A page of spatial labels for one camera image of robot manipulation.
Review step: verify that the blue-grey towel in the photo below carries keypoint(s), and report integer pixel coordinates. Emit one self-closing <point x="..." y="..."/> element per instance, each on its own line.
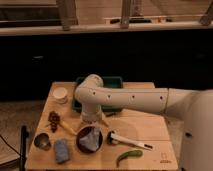
<point x="90" y="138"/>

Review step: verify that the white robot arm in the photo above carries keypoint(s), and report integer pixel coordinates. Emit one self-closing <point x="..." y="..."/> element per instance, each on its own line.
<point x="193" y="107"/>

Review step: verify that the purple bowl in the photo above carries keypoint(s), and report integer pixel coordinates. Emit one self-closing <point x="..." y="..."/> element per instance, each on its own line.
<point x="80" y="147"/>

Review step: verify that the green tray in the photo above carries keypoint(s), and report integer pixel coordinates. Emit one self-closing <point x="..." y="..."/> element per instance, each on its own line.
<point x="108" y="82"/>

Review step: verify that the white cup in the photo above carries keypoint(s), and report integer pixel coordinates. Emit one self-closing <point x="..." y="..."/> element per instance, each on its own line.
<point x="60" y="95"/>

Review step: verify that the green chili pepper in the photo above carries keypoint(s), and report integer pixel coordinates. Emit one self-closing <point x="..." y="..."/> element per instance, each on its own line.
<point x="125" y="155"/>

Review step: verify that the blue sponge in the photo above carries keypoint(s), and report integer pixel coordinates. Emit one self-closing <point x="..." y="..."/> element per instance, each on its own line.
<point x="61" y="151"/>

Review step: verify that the small metal cup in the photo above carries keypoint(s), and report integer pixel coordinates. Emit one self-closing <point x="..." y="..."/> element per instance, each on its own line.
<point x="42" y="141"/>

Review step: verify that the black clamp stand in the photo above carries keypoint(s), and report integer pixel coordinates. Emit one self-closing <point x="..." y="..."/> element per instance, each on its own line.
<point x="23" y="144"/>

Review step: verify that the white-handled black scoop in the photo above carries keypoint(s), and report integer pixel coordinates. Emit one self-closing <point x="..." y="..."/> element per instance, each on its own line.
<point x="112" y="136"/>

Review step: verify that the brown wooden-handled brush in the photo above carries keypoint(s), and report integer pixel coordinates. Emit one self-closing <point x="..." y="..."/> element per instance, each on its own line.
<point x="56" y="121"/>

